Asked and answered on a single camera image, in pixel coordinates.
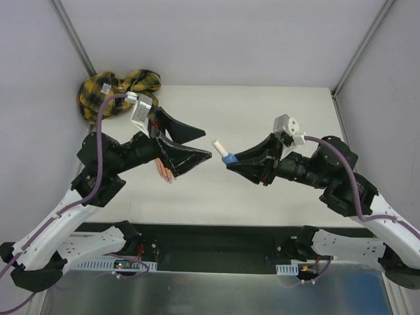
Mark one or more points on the left white cable duct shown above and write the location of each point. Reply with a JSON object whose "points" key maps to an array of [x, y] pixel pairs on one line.
{"points": [[112, 264]]}

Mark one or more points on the right aluminium frame post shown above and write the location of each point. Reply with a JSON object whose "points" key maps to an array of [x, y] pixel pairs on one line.
{"points": [[362, 47]]}

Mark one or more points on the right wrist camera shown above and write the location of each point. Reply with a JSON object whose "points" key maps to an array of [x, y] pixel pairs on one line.
{"points": [[286, 130]]}

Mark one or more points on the mannequin hand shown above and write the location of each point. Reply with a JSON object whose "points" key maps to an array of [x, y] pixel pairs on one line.
{"points": [[164, 172]]}

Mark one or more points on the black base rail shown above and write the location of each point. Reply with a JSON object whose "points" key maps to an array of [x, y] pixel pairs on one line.
{"points": [[218, 249]]}

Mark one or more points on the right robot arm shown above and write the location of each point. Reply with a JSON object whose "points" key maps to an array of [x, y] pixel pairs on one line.
{"points": [[393, 248]]}

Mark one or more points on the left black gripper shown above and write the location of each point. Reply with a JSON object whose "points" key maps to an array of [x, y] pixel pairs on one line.
{"points": [[155, 139]]}

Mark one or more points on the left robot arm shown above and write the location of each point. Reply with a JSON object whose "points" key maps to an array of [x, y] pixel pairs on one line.
{"points": [[40, 259]]}

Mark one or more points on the white nail polish cap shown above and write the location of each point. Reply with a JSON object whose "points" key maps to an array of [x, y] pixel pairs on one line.
{"points": [[220, 149]]}

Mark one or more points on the aluminium frame post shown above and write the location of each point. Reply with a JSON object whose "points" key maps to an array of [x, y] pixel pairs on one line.
{"points": [[73, 36], [362, 47]]}

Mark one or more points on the right white cable duct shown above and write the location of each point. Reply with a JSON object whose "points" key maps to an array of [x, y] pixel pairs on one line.
{"points": [[294, 269]]}

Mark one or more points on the left aluminium frame post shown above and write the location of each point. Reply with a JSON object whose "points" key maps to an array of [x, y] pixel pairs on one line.
{"points": [[73, 36]]}

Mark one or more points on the yellow plaid shirt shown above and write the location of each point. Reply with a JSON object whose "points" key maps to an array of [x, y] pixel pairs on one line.
{"points": [[96, 89]]}

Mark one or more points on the blue nail polish bottle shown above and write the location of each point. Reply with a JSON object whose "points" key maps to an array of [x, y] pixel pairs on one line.
{"points": [[229, 158]]}

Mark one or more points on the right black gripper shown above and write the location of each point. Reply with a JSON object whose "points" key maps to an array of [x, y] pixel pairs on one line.
{"points": [[273, 164]]}

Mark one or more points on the white cable duct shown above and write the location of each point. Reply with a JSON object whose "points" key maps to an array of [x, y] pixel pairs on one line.
{"points": [[294, 269], [112, 264]]}

